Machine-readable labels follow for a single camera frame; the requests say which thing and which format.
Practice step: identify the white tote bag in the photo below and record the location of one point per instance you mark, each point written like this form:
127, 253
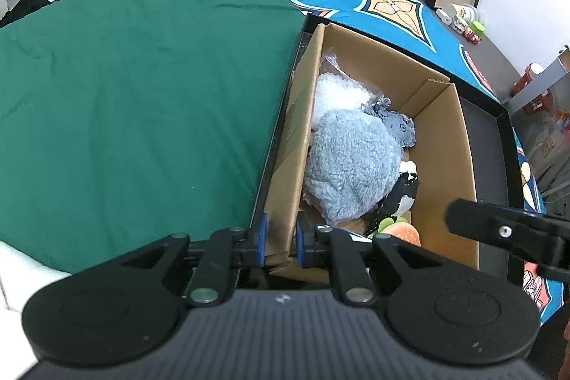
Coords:
550, 166

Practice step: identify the white cloth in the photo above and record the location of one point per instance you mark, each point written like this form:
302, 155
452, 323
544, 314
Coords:
22, 295

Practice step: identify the white power adapter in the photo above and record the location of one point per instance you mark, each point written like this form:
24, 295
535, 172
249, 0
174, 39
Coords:
444, 16

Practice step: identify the red toy figures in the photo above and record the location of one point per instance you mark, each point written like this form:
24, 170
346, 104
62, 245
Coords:
472, 36

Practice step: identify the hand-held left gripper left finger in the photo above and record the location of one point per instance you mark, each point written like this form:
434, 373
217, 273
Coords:
262, 240

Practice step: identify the black stitched fabric pouch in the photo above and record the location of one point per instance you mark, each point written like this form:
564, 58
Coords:
398, 188

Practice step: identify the brown cardboard box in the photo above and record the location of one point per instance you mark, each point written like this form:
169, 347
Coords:
445, 166

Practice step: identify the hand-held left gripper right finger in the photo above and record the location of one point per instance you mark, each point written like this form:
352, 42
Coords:
300, 244

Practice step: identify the blue patterned blanket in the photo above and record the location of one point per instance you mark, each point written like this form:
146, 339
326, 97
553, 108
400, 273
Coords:
400, 6

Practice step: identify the green cup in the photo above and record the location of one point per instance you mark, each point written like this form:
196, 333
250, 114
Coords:
479, 27

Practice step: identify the clear bag of white filling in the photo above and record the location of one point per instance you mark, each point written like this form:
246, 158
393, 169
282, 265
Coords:
338, 95

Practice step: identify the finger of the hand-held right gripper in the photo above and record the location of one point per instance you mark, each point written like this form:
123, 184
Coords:
503, 228

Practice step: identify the green cloth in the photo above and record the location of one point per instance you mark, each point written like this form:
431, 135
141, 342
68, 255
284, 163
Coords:
133, 95

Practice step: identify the grey-blue fluffy plush toy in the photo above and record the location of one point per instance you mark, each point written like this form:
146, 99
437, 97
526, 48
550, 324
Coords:
352, 166

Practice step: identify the black and white garment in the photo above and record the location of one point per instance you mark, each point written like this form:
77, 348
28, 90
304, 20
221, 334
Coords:
26, 8

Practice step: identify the black tray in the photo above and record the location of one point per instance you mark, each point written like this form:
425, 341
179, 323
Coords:
490, 148

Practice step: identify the burger plush toy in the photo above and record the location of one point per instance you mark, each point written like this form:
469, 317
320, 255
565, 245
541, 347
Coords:
400, 232

